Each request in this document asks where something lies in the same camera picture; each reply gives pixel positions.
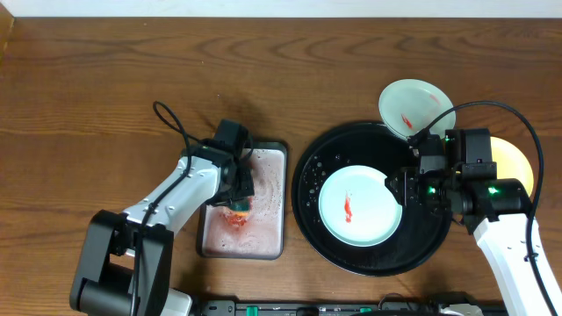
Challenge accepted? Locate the green and orange sponge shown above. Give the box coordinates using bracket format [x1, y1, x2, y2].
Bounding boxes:
[224, 197, 252, 226]

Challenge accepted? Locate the mint plate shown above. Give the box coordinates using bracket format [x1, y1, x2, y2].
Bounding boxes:
[378, 79, 453, 140]
[318, 165, 402, 248]

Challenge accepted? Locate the yellow plate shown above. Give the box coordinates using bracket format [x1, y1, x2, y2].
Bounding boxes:
[490, 137, 534, 196]

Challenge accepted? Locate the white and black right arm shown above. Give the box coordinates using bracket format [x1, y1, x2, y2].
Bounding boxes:
[385, 129, 561, 315]

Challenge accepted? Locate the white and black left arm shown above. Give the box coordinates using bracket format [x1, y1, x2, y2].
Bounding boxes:
[69, 146, 254, 315]

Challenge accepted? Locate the round black tray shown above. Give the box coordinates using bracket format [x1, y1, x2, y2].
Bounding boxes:
[292, 121, 451, 277]

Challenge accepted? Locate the black rectangular soapy water tray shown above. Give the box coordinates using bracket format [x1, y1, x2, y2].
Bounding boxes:
[197, 141, 287, 260]

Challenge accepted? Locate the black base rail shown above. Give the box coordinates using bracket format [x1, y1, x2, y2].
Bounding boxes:
[197, 291, 510, 316]

